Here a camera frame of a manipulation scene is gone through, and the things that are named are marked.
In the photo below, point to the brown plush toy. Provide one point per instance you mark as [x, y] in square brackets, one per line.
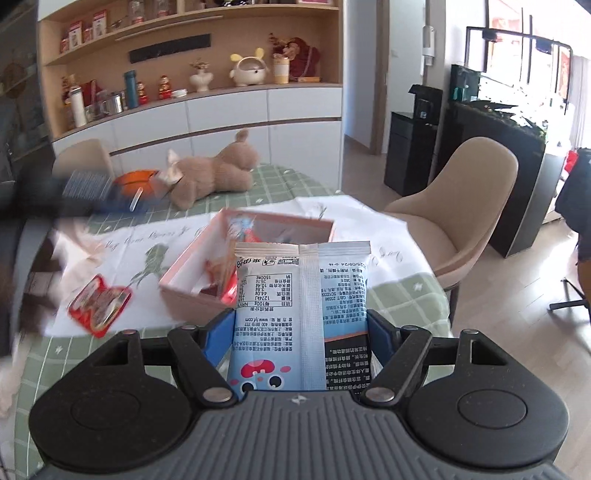
[207, 177]

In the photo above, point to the glass door cabinet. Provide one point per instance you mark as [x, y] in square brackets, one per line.
[21, 69]

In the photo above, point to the pink cardboard box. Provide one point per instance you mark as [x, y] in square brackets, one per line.
[194, 300]

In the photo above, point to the small red figurine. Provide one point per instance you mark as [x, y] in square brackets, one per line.
[164, 87]
[142, 93]

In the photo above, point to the red decorative ornament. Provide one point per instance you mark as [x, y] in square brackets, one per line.
[302, 57]

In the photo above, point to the black floor stand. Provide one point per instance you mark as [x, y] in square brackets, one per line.
[572, 302]

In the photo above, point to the teal bottle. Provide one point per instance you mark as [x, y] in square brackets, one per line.
[131, 90]

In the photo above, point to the black soundbar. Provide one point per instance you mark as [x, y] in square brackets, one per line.
[171, 48]

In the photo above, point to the black aquarium cabinet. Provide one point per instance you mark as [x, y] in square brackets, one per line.
[498, 184]

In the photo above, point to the blue and red snack packet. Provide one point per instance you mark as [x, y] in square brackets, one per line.
[241, 227]

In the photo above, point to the black water dispenser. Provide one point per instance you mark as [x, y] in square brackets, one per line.
[411, 152]

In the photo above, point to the glass jar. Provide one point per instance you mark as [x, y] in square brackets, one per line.
[136, 11]
[162, 7]

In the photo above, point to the red and white box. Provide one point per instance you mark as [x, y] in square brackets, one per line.
[99, 22]
[75, 33]

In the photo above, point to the white rabbit figurine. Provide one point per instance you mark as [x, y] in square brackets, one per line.
[249, 69]

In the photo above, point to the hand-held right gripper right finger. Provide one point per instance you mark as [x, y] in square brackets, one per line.
[379, 334]

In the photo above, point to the white bottle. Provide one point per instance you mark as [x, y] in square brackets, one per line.
[77, 108]

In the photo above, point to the white vase with dried flowers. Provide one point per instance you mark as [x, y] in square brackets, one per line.
[201, 81]

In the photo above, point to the white and wood wall cabinet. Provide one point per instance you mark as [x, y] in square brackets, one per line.
[231, 120]

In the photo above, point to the white printed cloth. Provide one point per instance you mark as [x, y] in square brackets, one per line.
[406, 258]

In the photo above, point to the green checked tablecloth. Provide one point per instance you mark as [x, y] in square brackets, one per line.
[406, 304]

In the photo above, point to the light blue snack packet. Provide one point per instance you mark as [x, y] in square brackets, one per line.
[295, 314]

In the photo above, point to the striped blue packet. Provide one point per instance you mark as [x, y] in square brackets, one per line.
[87, 183]

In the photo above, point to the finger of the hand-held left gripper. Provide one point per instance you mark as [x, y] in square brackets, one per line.
[106, 206]

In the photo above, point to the white cup with flowers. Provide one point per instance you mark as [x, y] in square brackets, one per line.
[280, 71]

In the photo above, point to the beige chair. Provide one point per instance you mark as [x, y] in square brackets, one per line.
[461, 207]
[83, 157]

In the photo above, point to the metal mug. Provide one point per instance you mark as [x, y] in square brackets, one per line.
[116, 102]

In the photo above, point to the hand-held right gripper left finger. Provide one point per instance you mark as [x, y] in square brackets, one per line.
[217, 337]

